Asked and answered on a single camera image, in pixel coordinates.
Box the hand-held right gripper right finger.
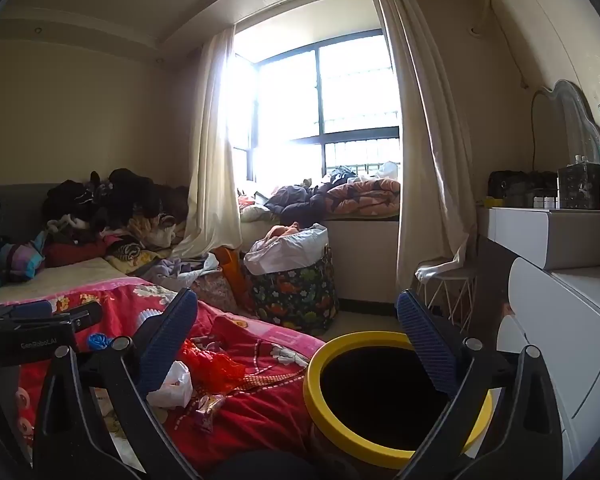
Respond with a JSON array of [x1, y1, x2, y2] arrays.
[[395, 288, 566, 480]]

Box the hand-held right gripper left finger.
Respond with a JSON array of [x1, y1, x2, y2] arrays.
[[32, 287, 201, 480]]

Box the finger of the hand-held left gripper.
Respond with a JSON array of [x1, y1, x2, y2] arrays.
[[0, 300, 54, 320], [50, 301, 104, 334]]

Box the white printed plastic bag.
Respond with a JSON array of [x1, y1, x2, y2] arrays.
[[146, 360, 193, 409]]

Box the red plastic bag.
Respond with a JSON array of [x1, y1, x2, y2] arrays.
[[177, 338, 247, 392]]

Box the yellow-rimmed trash bin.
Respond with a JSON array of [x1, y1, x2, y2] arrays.
[[302, 331, 496, 480]]

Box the beige bed sheet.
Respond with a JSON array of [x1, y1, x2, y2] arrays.
[[0, 257, 131, 311]]

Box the colourful striped cloth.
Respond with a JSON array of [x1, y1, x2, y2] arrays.
[[0, 240, 47, 283]]

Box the dark red cloth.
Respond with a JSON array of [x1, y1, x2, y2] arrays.
[[42, 240, 108, 268]]

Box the pink floral bag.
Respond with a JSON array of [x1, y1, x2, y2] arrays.
[[192, 270, 238, 316]]

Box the lavender and white clothes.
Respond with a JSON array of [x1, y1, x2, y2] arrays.
[[140, 252, 221, 286]]

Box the purple snack wrapper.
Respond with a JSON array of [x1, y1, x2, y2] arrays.
[[192, 392, 228, 433]]

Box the brown patterned blanket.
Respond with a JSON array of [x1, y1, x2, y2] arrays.
[[102, 240, 176, 276]]

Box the orange bag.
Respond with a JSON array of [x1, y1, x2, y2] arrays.
[[212, 246, 253, 313]]

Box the grey headboard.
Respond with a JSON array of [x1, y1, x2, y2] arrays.
[[0, 182, 81, 256]]

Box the red floral blanket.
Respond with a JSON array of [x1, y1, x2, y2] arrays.
[[15, 280, 331, 480]]

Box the pile of dark clothes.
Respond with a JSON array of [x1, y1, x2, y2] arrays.
[[40, 167, 191, 261]]

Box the white drawer cabinet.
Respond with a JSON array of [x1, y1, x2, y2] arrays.
[[496, 257, 600, 480]]

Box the dinosaur print storage basket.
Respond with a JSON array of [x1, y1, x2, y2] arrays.
[[245, 247, 340, 337]]

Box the large white bag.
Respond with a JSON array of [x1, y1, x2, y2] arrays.
[[243, 223, 329, 276]]

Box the white cloth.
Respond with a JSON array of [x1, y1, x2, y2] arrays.
[[239, 200, 281, 223]]

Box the orange patterned quilt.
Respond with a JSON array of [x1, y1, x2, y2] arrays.
[[325, 177, 402, 221]]

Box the white vanity desk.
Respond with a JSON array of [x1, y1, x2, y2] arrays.
[[477, 205, 600, 271]]

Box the black bag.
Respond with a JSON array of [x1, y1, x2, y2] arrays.
[[487, 170, 558, 208]]

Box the cream curtain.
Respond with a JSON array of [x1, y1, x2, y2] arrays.
[[172, 25, 243, 261], [372, 0, 481, 293]]

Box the dark blue jacket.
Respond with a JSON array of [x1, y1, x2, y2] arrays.
[[262, 182, 341, 221]]

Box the dark acrylic organizer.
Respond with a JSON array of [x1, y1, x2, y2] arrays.
[[557, 160, 600, 210]]

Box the black framed window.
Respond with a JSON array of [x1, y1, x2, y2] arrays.
[[230, 27, 403, 186]]

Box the white wire side table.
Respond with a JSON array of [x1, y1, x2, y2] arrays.
[[415, 255, 481, 333]]

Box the black mirror cable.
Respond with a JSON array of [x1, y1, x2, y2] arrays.
[[530, 85, 556, 171]]

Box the wavy frame mirror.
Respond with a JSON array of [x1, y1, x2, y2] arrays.
[[531, 79, 600, 171]]

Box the white air conditioner hose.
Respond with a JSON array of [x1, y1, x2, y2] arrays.
[[467, 0, 528, 91]]

